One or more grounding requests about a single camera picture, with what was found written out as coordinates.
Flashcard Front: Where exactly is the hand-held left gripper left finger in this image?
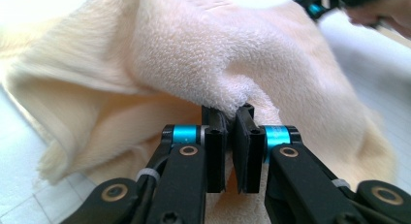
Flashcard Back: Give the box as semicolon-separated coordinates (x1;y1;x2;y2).
146;104;229;224

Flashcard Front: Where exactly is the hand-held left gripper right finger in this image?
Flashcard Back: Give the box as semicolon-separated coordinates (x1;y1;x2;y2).
232;102;366;224

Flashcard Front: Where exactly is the cream terry towel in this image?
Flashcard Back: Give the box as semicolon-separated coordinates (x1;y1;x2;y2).
0;0;398;224

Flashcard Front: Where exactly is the white grid mat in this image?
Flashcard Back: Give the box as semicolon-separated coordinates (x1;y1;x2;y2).
0;0;411;224

